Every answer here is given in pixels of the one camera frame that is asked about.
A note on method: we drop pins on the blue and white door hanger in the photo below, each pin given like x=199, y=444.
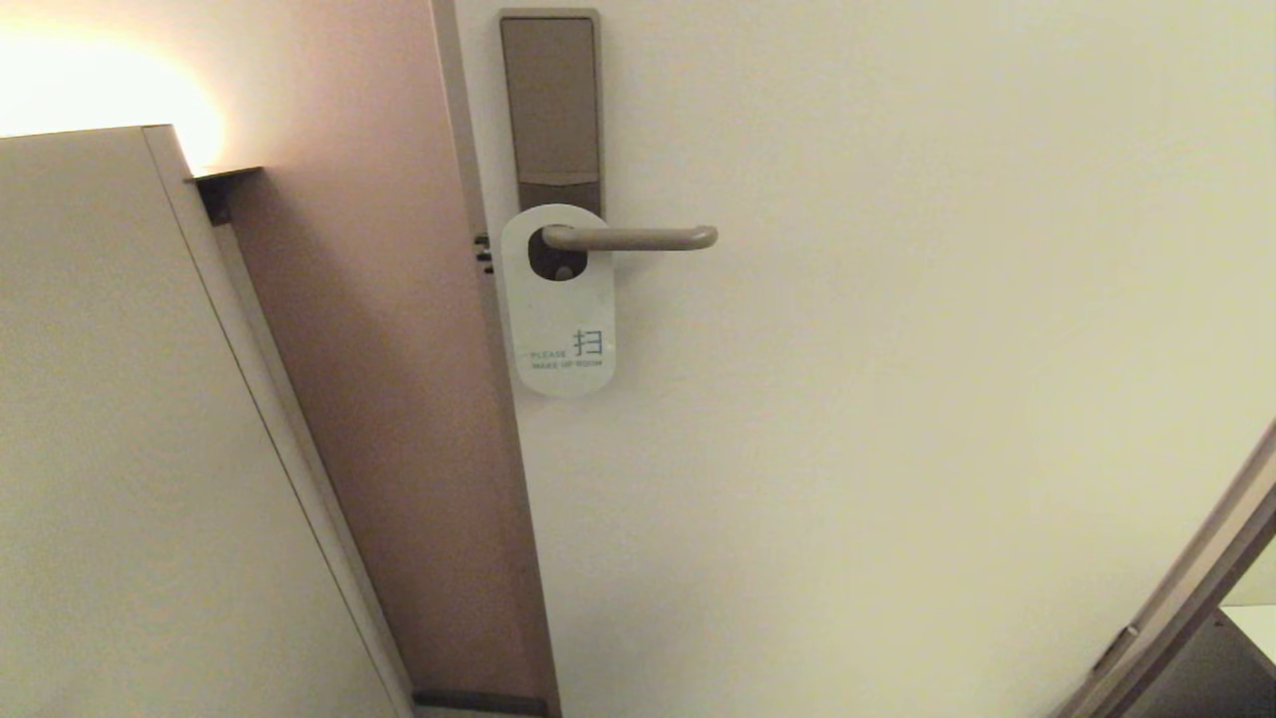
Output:
x=558, y=319

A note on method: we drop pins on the white door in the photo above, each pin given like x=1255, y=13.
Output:
x=897, y=399

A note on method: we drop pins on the bronze door lock plate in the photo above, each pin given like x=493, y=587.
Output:
x=551, y=100

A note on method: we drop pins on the dark grey baseboard strip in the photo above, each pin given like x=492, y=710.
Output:
x=478, y=701

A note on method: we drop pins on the small metal trim hinge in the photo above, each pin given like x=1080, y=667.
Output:
x=1118, y=648

